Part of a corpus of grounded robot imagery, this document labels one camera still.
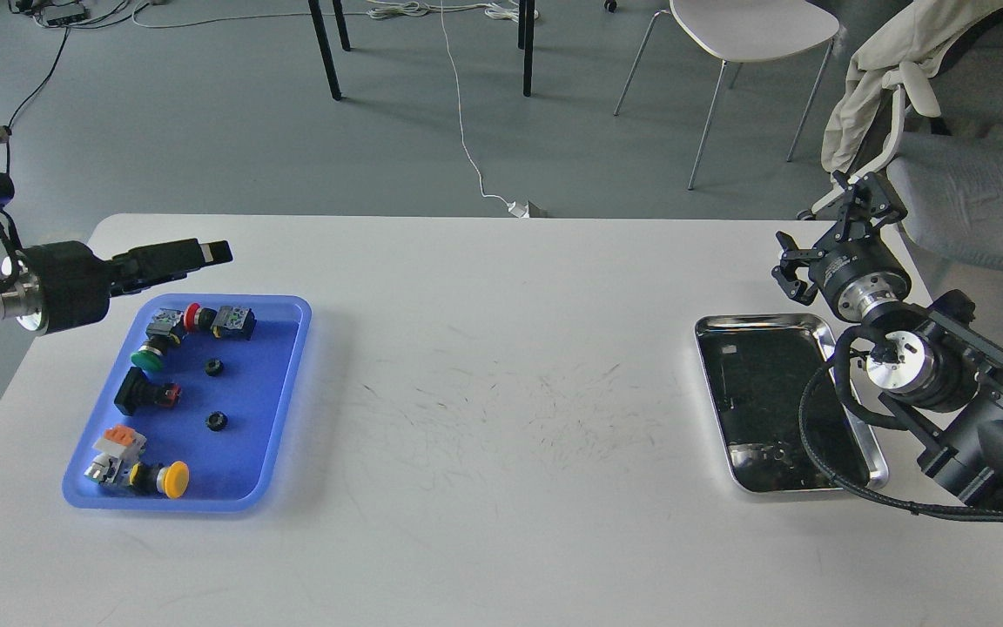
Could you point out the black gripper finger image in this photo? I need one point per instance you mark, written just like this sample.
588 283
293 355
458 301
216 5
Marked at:
145 267
863 208
785 272

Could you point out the black table leg left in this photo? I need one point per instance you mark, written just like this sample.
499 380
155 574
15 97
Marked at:
324 43

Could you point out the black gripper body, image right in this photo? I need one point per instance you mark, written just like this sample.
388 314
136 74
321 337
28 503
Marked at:
862 281

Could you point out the green push button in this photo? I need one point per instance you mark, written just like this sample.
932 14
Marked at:
164 331

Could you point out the yellow mushroom push button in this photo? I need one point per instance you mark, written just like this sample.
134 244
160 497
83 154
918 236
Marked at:
169 481

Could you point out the black table leg right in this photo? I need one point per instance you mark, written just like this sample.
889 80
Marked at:
526 10

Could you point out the small black gear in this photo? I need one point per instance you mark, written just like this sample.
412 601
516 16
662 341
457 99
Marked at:
214 367
216 421

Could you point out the white power adapter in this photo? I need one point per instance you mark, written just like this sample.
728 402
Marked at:
525 210

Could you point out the black table leg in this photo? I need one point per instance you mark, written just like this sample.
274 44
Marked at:
324 43
526 10

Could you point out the silver metal tray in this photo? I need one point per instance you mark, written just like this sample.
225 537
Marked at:
757 367

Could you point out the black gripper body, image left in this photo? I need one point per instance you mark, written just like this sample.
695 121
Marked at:
72 286

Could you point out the grey office chair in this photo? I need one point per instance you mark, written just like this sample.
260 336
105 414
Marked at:
923 104

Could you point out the black red push button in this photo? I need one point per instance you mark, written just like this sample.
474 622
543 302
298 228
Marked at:
136 391

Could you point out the blue plastic tray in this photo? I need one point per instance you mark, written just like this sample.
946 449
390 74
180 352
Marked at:
231 469

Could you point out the white chair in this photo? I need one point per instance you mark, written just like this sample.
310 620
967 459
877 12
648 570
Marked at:
747 32

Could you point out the black green switch block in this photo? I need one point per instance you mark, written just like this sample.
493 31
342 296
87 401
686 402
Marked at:
233 322

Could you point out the orange white switch block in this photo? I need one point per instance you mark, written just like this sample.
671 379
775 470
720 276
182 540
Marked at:
119 449

